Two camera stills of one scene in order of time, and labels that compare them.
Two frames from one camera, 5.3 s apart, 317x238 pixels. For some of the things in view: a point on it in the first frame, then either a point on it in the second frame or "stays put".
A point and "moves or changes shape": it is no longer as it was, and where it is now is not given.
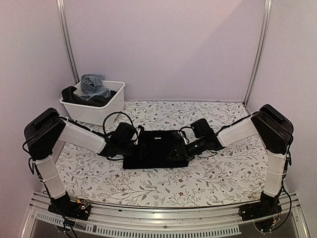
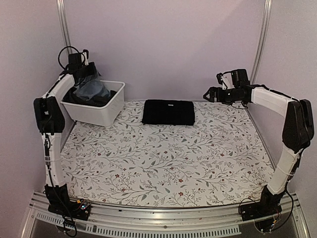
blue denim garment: x=92 y=85 moves or changes shape
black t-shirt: x=154 y=146 to x=168 y=112
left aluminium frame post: x=63 y=18 stays put
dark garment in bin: x=68 y=94 stays put
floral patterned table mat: x=235 y=175 stays put
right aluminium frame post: x=265 y=29 stays put
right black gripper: x=180 y=149 to x=213 y=89
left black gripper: x=140 y=151 to x=93 y=69
